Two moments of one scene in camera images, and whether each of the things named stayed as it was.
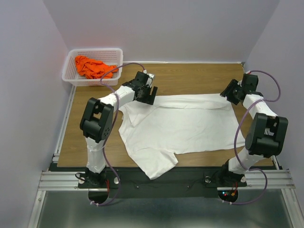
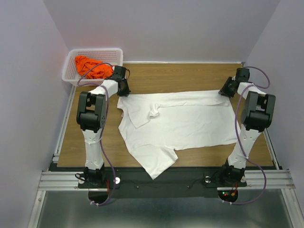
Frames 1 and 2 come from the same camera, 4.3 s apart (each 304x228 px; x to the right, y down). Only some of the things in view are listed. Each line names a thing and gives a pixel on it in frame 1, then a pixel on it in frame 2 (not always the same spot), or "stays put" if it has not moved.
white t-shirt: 155,134 stays put
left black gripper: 149,99 to 126,91
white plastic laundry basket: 109,56 stays put
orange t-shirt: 94,69 stays put
